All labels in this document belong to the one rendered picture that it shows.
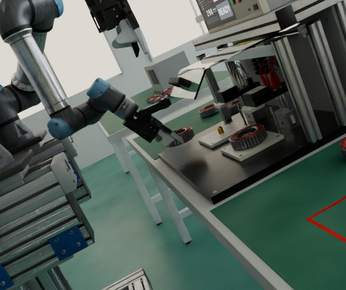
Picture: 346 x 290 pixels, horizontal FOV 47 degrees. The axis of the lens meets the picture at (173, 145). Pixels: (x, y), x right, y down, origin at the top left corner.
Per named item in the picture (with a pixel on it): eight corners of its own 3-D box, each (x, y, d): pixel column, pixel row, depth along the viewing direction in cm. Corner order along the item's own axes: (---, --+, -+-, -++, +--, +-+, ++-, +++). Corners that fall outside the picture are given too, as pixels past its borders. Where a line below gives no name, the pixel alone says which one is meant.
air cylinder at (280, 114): (291, 130, 121) (284, 113, 119) (278, 127, 128) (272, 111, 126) (304, 122, 121) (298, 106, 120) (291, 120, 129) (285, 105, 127)
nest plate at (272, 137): (240, 161, 114) (238, 157, 114) (221, 152, 128) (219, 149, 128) (284, 138, 116) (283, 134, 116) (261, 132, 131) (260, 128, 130)
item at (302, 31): (304, 37, 101) (300, 26, 100) (218, 54, 160) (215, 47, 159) (310, 34, 101) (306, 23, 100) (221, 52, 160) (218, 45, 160)
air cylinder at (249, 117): (255, 122, 144) (249, 108, 142) (246, 120, 151) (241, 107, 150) (267, 116, 145) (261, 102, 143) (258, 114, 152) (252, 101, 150)
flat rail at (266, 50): (281, 54, 100) (277, 43, 99) (203, 65, 159) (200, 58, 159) (285, 52, 100) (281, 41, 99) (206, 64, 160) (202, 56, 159)
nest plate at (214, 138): (211, 148, 137) (210, 145, 137) (198, 142, 152) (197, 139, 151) (249, 129, 140) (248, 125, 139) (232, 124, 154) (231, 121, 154)
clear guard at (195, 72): (194, 100, 96) (184, 77, 95) (170, 96, 119) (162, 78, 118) (307, 44, 102) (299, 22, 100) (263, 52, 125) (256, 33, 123)
